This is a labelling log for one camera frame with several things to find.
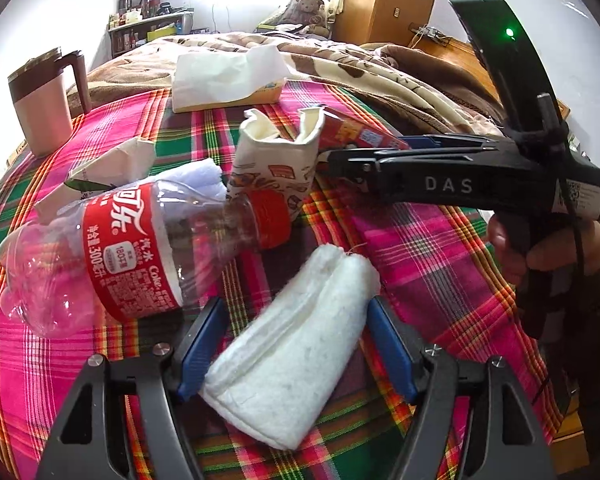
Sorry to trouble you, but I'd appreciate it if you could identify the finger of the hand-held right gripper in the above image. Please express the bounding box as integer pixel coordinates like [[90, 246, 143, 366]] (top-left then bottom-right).
[[395, 133, 503, 153], [321, 146, 411, 196]]

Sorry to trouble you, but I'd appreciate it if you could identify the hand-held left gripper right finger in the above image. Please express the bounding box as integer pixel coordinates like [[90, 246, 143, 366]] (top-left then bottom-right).
[[366, 295, 566, 480]]

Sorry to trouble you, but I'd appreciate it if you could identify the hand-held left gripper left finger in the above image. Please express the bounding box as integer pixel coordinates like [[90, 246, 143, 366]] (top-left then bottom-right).
[[35, 297, 229, 480]]

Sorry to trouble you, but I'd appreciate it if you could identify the red drink can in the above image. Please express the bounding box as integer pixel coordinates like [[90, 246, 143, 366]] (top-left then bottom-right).
[[317, 110, 412, 153]]

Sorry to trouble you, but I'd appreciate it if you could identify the printed paper cup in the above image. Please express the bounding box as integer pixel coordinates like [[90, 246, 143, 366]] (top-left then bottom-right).
[[227, 106, 327, 223]]

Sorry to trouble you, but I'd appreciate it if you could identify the white cloth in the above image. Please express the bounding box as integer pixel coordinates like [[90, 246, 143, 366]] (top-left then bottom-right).
[[200, 244, 381, 451]]

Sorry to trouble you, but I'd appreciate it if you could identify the clear red-label plastic bottle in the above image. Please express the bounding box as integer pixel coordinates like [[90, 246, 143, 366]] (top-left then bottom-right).
[[0, 182, 293, 338]]

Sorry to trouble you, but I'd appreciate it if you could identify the leaf printed paper packet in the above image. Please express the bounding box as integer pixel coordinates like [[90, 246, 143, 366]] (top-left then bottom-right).
[[62, 137, 156, 206]]

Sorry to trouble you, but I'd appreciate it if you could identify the person's right hand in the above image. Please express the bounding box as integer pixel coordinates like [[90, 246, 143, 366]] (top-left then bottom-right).
[[486, 212, 600, 291]]

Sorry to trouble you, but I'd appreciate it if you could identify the brown patterned blanket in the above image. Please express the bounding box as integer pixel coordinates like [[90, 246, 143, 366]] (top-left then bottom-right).
[[67, 30, 571, 146]]

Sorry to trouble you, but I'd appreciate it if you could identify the wooden headboard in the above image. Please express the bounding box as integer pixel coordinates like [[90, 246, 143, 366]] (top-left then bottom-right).
[[410, 35, 506, 106]]

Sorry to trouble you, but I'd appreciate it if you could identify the plaid blanket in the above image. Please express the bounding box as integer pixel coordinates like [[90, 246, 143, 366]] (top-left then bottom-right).
[[0, 80, 576, 480]]

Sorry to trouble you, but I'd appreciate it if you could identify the wooden wardrobe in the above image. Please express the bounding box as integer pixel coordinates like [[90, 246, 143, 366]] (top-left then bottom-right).
[[341, 0, 446, 47]]

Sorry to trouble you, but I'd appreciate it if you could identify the brown teddy bear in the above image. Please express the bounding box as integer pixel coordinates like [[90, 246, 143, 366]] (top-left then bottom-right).
[[287, 0, 331, 38]]

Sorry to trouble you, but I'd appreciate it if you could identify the tissue box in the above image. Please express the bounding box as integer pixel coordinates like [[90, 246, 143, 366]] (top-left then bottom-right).
[[171, 44, 288, 113]]

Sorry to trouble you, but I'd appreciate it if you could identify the shelf with bottles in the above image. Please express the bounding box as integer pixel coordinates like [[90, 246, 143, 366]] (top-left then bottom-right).
[[107, 10, 196, 58]]

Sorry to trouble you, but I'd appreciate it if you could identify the pink mug with brown lid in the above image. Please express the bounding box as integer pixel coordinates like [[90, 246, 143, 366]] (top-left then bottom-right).
[[7, 47, 92, 157]]

